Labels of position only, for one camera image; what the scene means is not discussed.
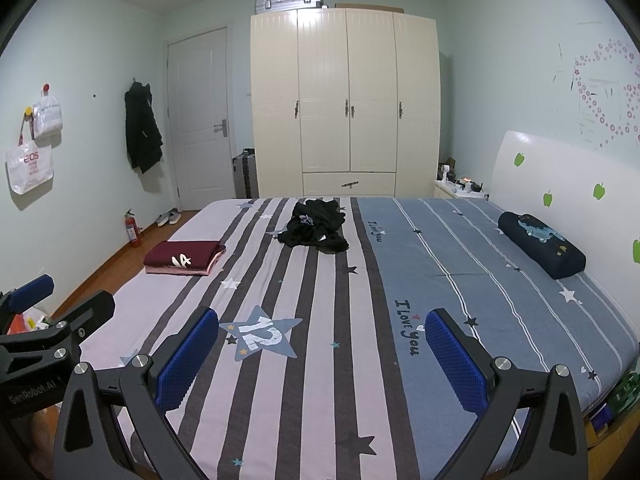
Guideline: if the silver suitcase on wardrobe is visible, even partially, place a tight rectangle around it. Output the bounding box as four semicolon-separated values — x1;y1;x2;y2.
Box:
255;0;324;14

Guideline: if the white plastic bag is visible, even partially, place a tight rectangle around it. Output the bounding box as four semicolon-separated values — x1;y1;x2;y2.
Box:
32;84;63;139

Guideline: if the red fire extinguisher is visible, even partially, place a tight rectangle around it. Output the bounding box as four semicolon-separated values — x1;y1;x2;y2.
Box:
124;209;141;247

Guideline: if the striped bed sheet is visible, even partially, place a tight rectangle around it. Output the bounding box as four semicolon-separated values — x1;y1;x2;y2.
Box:
82;197;639;479

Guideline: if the white door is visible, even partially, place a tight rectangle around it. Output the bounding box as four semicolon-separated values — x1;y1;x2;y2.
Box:
167;28;234;210

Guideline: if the black garment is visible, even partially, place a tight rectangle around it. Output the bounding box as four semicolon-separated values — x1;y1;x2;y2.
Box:
277;200;349;254

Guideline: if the white nightstand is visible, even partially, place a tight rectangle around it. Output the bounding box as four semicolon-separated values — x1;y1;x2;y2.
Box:
434;180;489;200

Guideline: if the white headboard with apples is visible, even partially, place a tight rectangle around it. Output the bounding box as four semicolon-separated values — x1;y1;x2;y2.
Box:
489;131;640;330

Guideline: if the folded maroon shirt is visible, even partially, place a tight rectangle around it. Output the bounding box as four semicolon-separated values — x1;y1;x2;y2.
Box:
143;240;226;269

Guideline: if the pair of white shoes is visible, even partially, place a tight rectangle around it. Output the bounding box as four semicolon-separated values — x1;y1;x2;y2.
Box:
155;208;182;228

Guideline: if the brown box on wardrobe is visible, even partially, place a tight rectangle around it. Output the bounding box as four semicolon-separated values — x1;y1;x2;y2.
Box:
333;2;405;14

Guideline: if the cream four-door wardrobe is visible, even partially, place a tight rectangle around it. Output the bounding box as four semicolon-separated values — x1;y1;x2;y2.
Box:
250;9;440;198

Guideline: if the dark blue dinosaur pillow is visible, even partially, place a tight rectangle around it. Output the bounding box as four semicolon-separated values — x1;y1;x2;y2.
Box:
498;211;587;280

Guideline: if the white tote bag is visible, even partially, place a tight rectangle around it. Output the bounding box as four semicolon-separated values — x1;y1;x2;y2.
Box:
6;107;54;195

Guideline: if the black hanging jacket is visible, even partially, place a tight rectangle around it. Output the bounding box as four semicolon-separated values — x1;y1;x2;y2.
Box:
125;81;163;174

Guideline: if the grey upright suitcase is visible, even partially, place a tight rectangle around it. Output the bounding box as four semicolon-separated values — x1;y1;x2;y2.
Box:
232;148;259;198

